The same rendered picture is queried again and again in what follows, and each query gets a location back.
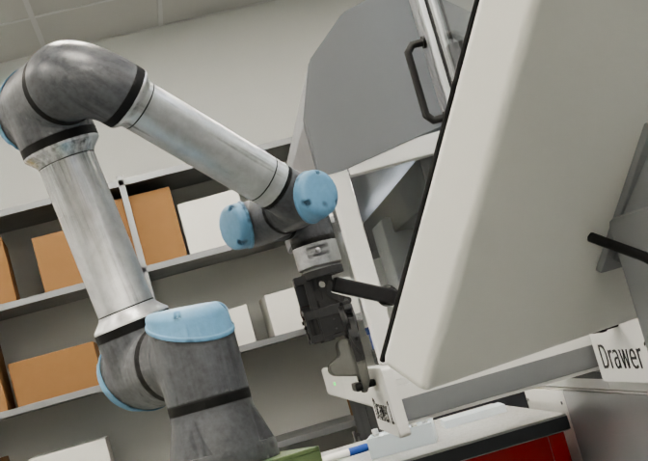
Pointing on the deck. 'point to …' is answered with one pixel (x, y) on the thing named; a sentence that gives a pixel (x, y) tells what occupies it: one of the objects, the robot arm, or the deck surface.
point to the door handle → (419, 80)
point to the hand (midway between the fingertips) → (366, 383)
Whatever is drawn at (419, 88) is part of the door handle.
